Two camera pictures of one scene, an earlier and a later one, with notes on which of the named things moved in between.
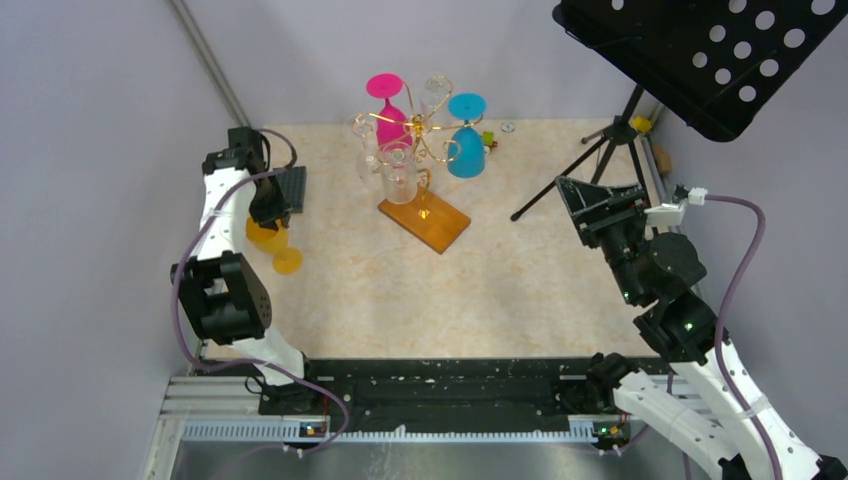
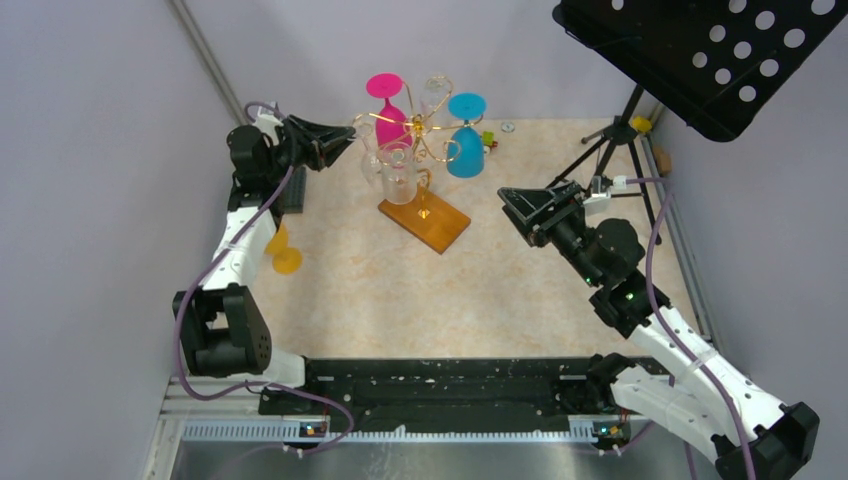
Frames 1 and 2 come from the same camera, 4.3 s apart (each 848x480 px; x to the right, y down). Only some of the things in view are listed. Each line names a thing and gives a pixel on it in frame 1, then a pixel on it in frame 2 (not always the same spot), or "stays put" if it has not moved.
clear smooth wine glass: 368,165 stays put
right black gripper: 618,204 → 524,203
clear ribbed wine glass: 399,171 stays put
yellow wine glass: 285,259 stays put
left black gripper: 278,209 → 322,143
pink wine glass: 391,125 stays put
